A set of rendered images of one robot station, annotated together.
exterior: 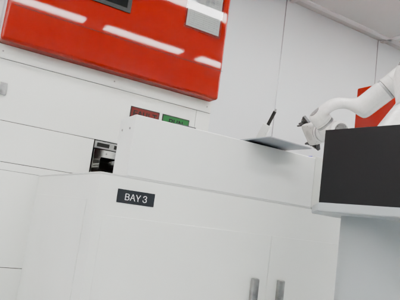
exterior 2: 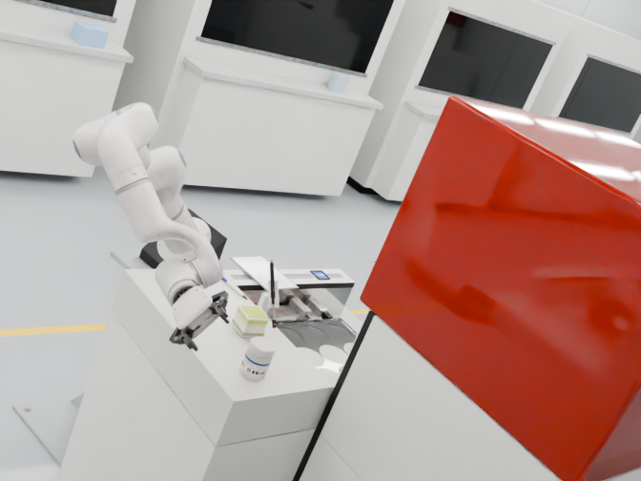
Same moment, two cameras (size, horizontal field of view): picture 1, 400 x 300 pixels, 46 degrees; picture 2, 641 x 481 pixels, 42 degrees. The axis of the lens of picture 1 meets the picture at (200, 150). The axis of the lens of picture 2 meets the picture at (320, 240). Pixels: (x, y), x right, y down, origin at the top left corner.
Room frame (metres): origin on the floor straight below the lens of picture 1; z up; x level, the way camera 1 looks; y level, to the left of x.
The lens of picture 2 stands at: (3.72, -0.81, 2.12)
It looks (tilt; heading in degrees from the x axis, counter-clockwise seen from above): 21 degrees down; 162
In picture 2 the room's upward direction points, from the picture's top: 22 degrees clockwise
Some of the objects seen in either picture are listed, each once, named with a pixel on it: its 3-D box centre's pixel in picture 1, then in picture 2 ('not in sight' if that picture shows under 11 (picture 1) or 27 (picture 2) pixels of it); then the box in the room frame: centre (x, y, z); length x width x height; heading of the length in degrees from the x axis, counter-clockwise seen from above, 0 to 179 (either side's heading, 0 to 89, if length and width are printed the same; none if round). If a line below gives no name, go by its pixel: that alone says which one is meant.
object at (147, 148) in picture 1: (222, 166); (284, 293); (1.21, -0.06, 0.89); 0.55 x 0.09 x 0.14; 120
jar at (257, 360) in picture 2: not in sight; (258, 358); (1.88, -0.26, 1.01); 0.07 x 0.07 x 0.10
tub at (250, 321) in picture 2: not in sight; (250, 322); (1.66, -0.26, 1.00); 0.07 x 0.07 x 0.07; 21
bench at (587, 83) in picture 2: not in sight; (572, 118); (-4.64, 4.02, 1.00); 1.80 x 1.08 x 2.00; 120
